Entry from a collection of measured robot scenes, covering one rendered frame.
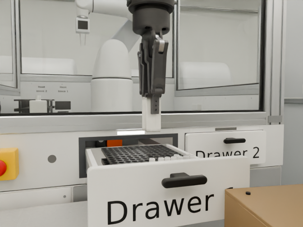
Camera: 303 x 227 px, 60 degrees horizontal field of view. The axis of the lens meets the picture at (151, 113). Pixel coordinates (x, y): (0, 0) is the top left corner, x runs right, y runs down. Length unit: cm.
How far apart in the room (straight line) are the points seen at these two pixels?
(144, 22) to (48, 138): 40
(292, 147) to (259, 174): 179
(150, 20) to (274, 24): 59
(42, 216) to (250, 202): 47
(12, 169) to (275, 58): 86
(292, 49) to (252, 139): 194
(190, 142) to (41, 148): 42
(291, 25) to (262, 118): 195
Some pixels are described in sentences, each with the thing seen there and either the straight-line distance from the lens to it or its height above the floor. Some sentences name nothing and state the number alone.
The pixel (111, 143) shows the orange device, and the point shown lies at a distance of 112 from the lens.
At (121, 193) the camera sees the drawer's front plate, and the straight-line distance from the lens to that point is 43.
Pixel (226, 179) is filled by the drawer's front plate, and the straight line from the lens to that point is 50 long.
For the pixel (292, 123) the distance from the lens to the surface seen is 275.
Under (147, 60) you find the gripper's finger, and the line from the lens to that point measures 51.
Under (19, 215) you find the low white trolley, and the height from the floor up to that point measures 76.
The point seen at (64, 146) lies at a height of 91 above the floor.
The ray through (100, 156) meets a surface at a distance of 77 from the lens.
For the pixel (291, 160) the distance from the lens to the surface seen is 279.
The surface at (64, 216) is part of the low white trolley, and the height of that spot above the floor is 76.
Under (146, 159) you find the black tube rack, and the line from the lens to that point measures 59.
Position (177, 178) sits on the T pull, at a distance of 42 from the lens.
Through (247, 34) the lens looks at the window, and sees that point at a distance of 97.
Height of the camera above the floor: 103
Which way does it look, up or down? 3 degrees down
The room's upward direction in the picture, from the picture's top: straight up
